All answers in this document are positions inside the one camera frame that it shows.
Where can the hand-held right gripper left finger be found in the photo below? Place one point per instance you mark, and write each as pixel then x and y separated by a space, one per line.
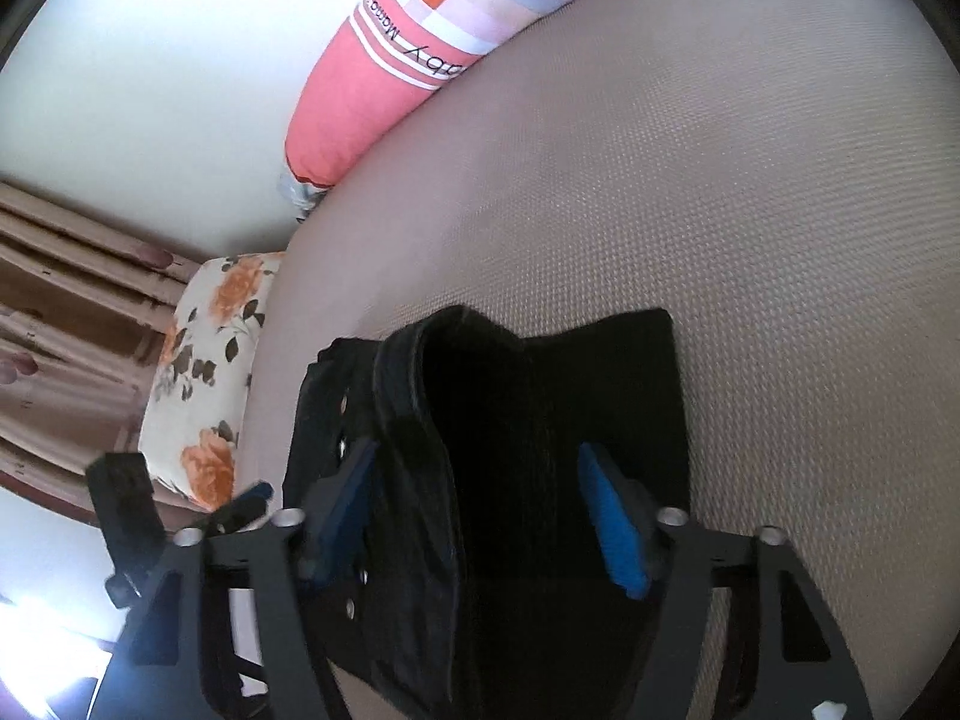
pixel 349 510

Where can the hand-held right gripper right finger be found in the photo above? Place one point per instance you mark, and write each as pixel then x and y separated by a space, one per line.
pixel 615 532

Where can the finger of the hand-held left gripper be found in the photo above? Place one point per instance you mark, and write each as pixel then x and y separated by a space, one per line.
pixel 253 495

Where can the black pants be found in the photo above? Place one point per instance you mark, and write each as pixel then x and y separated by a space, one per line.
pixel 510 427

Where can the floral white pillow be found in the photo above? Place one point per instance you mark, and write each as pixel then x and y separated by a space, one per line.
pixel 202 360

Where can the brown patterned curtain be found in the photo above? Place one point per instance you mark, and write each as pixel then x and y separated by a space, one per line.
pixel 60 330

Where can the blue grey cloth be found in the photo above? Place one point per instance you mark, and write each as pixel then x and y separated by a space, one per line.
pixel 304 195

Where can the beige woven bed mat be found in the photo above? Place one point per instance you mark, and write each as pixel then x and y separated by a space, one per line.
pixel 712 202

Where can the pink striped long pillow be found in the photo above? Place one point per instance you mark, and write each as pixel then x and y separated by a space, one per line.
pixel 337 105

